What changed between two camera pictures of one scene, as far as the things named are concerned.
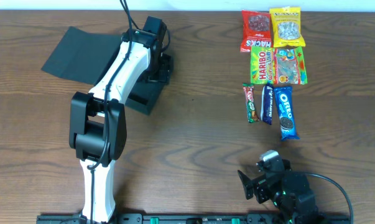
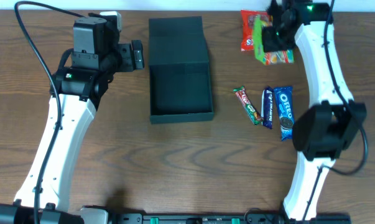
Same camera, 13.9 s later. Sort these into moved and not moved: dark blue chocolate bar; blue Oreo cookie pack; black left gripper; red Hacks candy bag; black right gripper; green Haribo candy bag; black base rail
Moved: black right gripper; black left gripper; green Haribo candy bag
Not moved: blue Oreo cookie pack; black base rail; red Hacks candy bag; dark blue chocolate bar
